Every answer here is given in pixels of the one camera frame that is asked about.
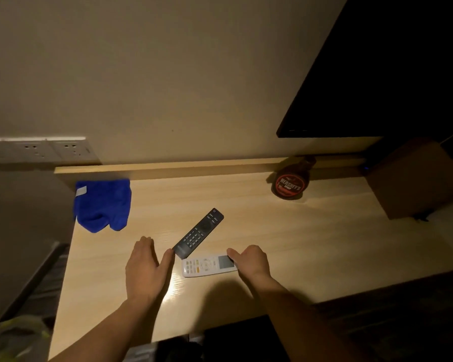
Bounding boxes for brown cardboard box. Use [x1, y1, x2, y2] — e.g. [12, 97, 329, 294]
[364, 139, 453, 220]

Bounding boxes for black remote control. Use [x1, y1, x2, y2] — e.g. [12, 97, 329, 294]
[172, 208, 224, 260]

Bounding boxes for brown syrup bottle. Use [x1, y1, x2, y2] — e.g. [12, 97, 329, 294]
[271, 156, 317, 200]

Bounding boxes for translucent plastic bag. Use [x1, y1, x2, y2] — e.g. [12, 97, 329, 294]
[0, 316, 53, 362]

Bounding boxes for person's right forearm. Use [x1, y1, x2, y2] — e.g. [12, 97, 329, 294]
[245, 273, 367, 362]

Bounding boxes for person's left hand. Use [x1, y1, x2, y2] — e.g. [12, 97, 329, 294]
[125, 237, 175, 302]

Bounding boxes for person's left forearm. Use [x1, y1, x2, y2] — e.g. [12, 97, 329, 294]
[49, 295, 163, 362]

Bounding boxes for white remote control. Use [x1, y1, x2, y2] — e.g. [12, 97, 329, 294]
[181, 253, 238, 278]

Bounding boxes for black television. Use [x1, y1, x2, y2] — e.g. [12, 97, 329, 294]
[276, 0, 453, 139]

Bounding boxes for blue cloth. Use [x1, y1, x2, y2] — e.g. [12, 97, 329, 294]
[73, 179, 132, 234]

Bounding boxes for white wall socket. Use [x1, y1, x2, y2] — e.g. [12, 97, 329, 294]
[17, 138, 61, 163]
[51, 137, 101, 164]
[0, 139, 21, 165]

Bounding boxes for person's right hand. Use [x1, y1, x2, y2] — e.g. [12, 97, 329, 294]
[226, 245, 271, 283]

